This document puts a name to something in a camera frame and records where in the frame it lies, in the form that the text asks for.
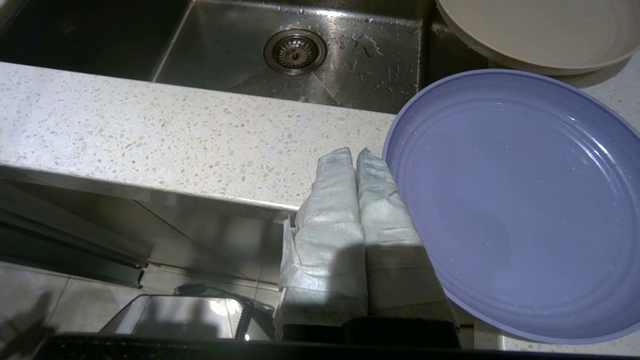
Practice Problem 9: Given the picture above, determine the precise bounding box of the stainless steel sink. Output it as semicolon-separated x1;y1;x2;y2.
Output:
0;0;490;115

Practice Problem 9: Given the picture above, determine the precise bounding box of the black coiled base cable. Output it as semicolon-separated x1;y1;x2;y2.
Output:
175;283;258;341

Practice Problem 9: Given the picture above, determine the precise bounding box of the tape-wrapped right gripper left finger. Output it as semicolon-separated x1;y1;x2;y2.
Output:
274;147;369;342

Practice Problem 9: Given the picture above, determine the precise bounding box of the shiny metal robot base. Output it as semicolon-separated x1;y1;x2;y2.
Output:
97;294;276;342

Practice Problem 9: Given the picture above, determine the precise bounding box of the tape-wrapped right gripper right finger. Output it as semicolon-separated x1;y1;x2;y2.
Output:
356;147;458;323

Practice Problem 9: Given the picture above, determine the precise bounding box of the round metal drain strainer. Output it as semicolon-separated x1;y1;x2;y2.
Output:
263;28;328;76

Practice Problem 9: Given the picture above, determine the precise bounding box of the purple plastic plate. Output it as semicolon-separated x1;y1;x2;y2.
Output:
382;69;640;346

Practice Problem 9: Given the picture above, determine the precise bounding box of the steel under-counter cabinet front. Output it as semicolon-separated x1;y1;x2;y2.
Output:
0;165;301;291

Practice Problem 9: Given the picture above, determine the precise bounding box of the beige plastic plate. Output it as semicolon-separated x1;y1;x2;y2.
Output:
435;0;640;77

